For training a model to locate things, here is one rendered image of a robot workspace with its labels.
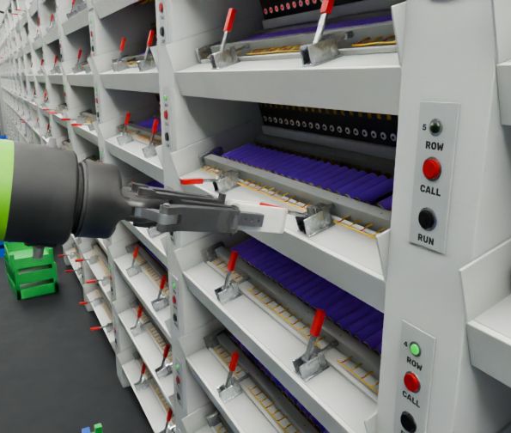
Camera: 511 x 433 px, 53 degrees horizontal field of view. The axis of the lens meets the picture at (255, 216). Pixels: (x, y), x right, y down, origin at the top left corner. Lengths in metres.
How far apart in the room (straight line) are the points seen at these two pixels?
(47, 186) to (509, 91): 0.37
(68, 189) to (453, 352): 0.36
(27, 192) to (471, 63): 0.37
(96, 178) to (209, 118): 0.57
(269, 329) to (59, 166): 0.46
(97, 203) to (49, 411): 1.52
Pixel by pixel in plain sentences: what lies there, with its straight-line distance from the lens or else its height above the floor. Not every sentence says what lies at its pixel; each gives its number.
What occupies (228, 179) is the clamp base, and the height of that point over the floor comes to 0.92.
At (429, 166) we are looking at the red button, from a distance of 0.45.
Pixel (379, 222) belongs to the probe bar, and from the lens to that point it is 0.59.
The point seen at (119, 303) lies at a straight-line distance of 1.85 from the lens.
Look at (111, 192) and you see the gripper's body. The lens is 0.50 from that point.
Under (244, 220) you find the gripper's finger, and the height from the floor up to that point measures 0.93.
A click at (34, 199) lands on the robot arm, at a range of 0.48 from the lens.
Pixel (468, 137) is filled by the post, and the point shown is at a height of 1.04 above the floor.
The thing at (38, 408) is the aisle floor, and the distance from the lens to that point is 1.99.
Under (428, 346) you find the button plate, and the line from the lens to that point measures 0.49.
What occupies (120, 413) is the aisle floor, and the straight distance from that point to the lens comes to 1.88.
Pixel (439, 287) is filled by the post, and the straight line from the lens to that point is 0.47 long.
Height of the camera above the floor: 1.08
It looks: 15 degrees down
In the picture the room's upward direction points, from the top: straight up
